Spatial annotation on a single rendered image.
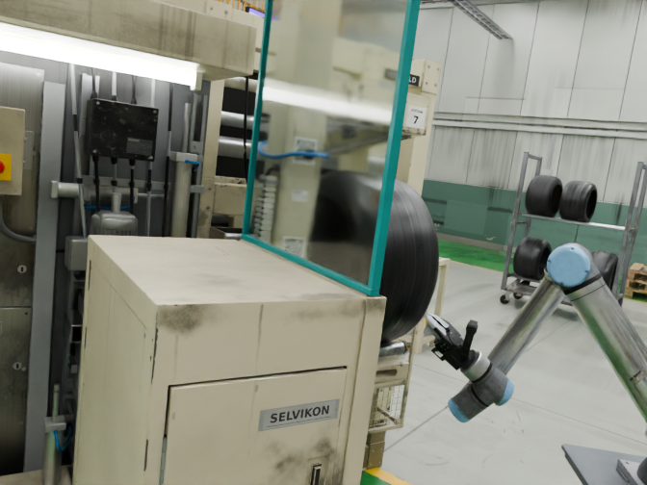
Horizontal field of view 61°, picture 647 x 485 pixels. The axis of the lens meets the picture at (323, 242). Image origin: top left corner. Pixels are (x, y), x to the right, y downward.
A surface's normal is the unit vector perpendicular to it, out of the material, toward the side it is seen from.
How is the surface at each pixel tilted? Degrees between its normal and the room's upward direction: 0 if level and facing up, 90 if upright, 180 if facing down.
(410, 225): 59
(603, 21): 90
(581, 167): 90
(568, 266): 85
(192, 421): 90
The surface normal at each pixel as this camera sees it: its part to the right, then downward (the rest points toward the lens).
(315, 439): 0.52, 0.18
